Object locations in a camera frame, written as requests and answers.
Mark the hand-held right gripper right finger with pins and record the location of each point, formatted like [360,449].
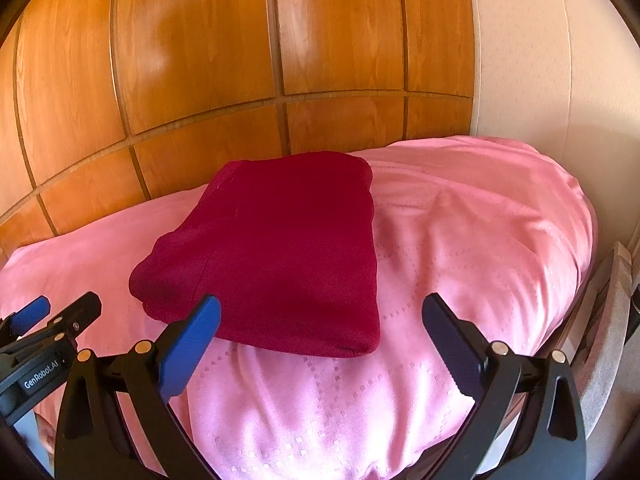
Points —
[452,347]

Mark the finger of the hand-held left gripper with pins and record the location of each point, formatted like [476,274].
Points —
[80,312]
[30,312]

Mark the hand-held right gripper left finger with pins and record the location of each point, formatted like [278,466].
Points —
[192,340]

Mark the dark red garment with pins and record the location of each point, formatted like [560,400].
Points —
[280,250]

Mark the pink bed cover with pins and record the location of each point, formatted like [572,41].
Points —
[465,240]

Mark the grey upholstered chair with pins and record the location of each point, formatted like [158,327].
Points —
[607,350]

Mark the wooden panelled wardrobe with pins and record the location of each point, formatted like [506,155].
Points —
[200,60]

